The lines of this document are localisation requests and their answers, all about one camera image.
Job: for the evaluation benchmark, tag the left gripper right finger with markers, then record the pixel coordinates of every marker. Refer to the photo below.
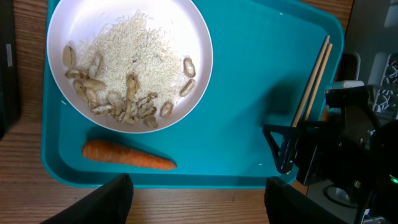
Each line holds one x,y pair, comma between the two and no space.
286,205

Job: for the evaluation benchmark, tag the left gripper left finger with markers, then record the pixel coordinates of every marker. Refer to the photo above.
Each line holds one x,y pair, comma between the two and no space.
109,203

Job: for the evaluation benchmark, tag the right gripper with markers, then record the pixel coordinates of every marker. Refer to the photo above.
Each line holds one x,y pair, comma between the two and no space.
354,151

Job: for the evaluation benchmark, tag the wooden chopstick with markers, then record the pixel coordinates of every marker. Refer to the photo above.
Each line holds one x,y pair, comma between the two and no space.
310,83
318,80

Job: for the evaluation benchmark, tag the white plate with food scraps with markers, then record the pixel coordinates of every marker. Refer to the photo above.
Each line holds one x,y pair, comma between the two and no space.
130,66

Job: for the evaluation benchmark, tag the grey dishwasher rack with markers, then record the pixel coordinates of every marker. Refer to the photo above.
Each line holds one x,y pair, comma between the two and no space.
371,37

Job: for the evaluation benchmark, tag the orange carrot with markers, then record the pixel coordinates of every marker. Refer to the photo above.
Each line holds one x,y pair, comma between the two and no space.
105,151

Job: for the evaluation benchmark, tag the teal serving tray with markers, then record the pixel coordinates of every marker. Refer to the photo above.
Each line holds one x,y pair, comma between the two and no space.
263,55

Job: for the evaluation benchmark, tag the black tray bin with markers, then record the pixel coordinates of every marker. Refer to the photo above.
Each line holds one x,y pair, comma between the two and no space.
10,100

